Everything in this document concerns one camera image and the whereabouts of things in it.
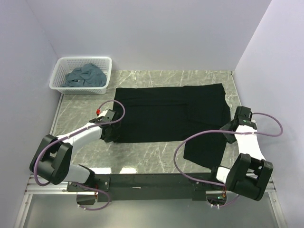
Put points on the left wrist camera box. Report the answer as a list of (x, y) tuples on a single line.
[(100, 113)]

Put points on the white plastic laundry basket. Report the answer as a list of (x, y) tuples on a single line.
[(66, 65)]

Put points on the aluminium rail frame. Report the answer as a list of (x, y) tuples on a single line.
[(215, 200)]

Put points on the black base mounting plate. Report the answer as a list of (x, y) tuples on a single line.
[(105, 188)]

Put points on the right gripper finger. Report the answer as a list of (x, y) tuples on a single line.
[(230, 137), (231, 126)]

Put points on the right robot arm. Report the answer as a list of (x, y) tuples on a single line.
[(250, 173)]

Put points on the black t shirt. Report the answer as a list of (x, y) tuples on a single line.
[(167, 114)]

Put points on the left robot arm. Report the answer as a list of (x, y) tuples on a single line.
[(52, 160)]

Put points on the grey blue t shirt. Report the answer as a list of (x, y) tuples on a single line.
[(88, 75)]

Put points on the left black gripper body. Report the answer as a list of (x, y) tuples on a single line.
[(113, 136)]

